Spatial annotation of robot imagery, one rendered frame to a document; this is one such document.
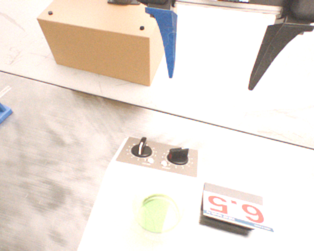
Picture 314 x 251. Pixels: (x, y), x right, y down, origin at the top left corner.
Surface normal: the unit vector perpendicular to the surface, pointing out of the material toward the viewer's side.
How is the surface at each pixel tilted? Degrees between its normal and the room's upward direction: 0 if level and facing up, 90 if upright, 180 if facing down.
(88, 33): 90
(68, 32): 90
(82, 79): 0
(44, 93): 0
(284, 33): 99
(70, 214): 0
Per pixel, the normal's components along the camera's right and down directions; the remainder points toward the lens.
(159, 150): 0.12, -0.88
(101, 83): 0.02, -0.55
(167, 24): -0.21, 0.89
